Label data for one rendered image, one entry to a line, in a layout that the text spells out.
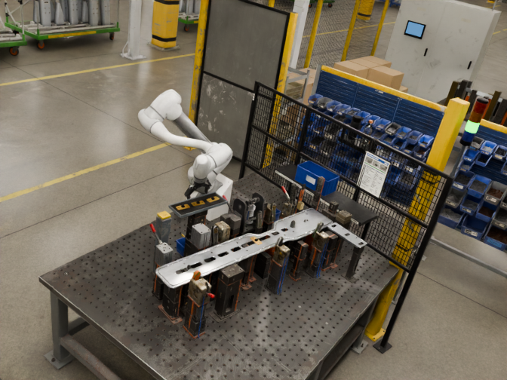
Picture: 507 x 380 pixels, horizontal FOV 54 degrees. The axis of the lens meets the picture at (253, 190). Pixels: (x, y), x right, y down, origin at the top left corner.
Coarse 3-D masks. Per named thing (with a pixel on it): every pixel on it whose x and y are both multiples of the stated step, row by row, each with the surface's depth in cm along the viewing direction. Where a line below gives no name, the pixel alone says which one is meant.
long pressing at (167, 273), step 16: (288, 224) 342; (304, 224) 345; (240, 240) 316; (272, 240) 322; (288, 240) 326; (192, 256) 294; (208, 256) 296; (224, 256) 299; (240, 256) 301; (160, 272) 277; (192, 272) 281; (208, 272) 284
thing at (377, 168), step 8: (368, 152) 361; (368, 160) 363; (376, 160) 357; (384, 160) 353; (368, 168) 364; (376, 168) 359; (384, 168) 354; (368, 176) 366; (376, 176) 361; (384, 176) 356; (368, 184) 368; (376, 184) 362; (384, 184) 357; (368, 192) 369; (376, 192) 364
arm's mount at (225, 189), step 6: (222, 180) 386; (228, 180) 384; (222, 186) 384; (228, 186) 382; (192, 192) 391; (222, 192) 382; (228, 192) 385; (186, 198) 395; (228, 198) 389; (210, 210) 379; (216, 210) 384; (222, 210) 390; (210, 216) 382; (216, 216) 387
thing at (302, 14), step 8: (296, 0) 712; (304, 0) 705; (296, 8) 716; (304, 8) 713; (304, 16) 722; (304, 24) 731; (296, 32) 728; (296, 40) 732; (296, 48) 741; (296, 56) 750; (296, 64) 760; (288, 72) 757
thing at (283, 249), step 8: (280, 248) 308; (288, 248) 309; (280, 256) 310; (288, 256) 310; (280, 264) 311; (272, 272) 319; (280, 272) 316; (272, 280) 320; (280, 280) 317; (272, 288) 322; (280, 288) 324
